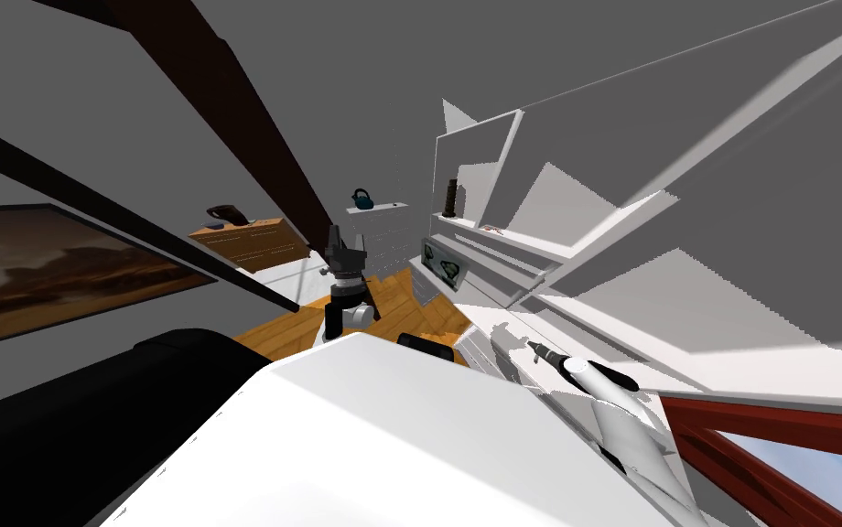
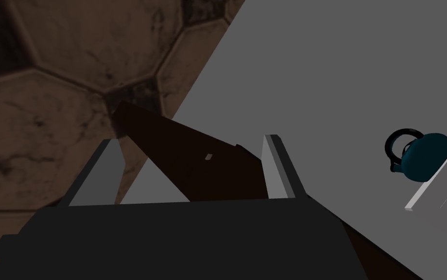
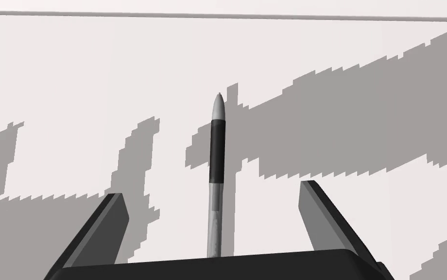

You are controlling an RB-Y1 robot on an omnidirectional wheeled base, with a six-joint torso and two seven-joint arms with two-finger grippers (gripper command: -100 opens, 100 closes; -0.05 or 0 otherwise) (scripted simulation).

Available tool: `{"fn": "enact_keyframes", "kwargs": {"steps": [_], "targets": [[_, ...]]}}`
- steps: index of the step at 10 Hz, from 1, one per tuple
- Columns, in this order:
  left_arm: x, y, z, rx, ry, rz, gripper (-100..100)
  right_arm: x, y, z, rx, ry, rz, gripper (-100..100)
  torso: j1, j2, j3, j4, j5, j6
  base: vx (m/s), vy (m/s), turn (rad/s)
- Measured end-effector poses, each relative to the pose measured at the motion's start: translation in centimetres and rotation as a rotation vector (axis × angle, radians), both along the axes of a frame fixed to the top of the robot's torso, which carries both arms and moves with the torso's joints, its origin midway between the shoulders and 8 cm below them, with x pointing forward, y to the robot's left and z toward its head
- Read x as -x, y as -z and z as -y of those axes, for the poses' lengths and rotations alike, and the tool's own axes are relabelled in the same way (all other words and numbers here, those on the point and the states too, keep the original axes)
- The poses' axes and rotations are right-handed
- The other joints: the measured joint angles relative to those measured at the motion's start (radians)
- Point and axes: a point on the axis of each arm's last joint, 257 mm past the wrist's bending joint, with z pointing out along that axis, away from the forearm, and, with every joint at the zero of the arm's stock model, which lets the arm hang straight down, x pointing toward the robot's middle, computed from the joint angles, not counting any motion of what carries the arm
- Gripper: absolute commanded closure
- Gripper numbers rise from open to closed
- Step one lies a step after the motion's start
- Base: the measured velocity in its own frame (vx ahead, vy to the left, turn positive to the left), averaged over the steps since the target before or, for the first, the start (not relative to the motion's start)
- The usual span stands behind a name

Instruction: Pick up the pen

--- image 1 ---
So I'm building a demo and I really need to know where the white cabinet with teal kettle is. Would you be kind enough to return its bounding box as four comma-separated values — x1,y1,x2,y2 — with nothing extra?
345,187,415,284

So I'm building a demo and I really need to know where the wooden dresser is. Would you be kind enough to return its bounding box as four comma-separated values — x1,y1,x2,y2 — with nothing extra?
188,204,313,275

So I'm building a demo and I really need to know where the white shelf unit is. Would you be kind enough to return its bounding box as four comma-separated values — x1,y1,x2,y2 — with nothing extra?
409,109,680,310

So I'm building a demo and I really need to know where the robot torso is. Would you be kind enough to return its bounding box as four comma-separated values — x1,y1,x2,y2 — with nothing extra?
102,331,693,527

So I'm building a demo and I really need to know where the small framed picture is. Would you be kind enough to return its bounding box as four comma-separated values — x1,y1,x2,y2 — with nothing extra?
420,237,470,292

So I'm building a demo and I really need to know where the red framed window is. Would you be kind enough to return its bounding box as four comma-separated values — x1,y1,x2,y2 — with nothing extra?
657,393,842,527

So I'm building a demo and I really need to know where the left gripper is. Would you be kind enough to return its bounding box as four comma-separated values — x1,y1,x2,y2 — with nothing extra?
323,224,369,277

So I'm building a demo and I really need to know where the brown landscape painting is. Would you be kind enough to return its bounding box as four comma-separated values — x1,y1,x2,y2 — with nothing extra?
0,203,219,355

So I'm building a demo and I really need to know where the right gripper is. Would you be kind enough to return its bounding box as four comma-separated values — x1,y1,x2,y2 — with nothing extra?
526,339,572,371

